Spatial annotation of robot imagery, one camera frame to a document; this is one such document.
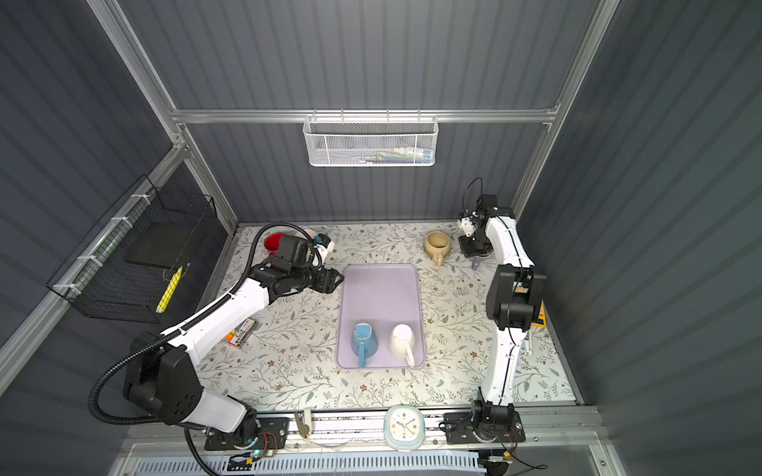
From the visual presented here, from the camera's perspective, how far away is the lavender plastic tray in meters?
0.86

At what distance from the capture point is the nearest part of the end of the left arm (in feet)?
2.39

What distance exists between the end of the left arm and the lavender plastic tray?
6 centimetres
